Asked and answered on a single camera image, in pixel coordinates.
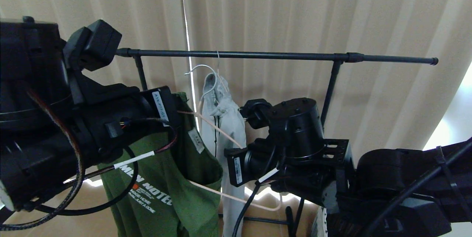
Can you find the beige curtain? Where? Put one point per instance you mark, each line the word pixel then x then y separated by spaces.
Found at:
pixel 295 8

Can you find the green garment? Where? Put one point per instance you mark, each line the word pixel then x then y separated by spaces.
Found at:
pixel 166 178

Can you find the black clothes rack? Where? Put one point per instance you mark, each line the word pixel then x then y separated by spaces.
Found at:
pixel 276 55

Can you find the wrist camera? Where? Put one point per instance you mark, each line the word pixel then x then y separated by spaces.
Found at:
pixel 256 113
pixel 96 43

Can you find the pink clothes hanger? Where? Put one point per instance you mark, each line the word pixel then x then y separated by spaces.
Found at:
pixel 218 63
pixel 239 199

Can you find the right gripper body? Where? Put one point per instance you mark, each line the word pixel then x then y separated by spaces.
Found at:
pixel 254 163

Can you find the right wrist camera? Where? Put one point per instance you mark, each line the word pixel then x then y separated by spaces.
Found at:
pixel 256 113

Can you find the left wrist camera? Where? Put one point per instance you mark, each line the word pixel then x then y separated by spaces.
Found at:
pixel 96 43

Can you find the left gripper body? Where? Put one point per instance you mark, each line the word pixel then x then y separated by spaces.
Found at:
pixel 125 115

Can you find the white laundry basket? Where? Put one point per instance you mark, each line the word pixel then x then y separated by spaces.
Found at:
pixel 320 226

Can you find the pale grey shorts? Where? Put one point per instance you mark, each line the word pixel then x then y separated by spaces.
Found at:
pixel 228 119

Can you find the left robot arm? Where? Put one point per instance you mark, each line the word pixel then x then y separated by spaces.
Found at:
pixel 29 82

